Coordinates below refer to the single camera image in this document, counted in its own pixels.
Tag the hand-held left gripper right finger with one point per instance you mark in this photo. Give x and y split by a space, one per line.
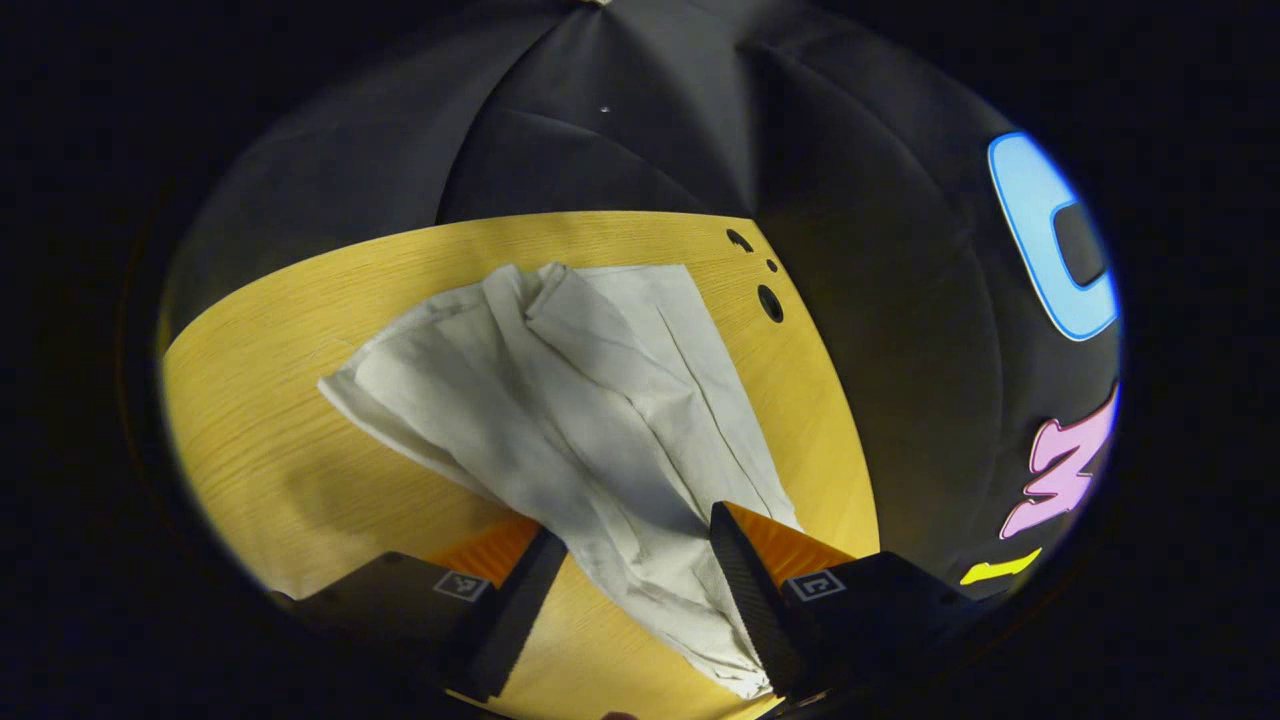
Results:
750 600

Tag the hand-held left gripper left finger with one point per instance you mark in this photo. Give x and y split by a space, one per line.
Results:
510 620

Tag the white jeans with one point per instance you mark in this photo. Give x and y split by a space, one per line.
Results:
580 400

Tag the black backdrop cloth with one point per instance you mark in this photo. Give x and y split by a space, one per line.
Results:
880 300

